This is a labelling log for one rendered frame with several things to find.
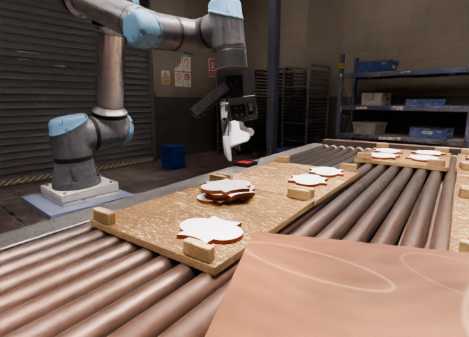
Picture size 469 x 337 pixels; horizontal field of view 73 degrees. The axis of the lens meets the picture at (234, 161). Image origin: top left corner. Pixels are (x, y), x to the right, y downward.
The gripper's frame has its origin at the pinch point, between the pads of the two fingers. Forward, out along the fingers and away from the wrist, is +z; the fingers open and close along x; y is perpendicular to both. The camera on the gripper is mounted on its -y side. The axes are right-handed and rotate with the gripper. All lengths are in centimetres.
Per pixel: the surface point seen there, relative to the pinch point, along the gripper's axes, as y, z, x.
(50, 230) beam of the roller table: -38.2, 10.1, -16.8
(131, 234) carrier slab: -17.6, 10.3, -20.8
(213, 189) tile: -5.2, 7.5, -1.0
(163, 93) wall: -213, -55, 538
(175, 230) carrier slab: -9.9, 11.1, -17.7
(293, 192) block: 14.1, 11.7, 6.7
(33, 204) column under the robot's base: -66, 11, 10
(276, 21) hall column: 16, -145, 490
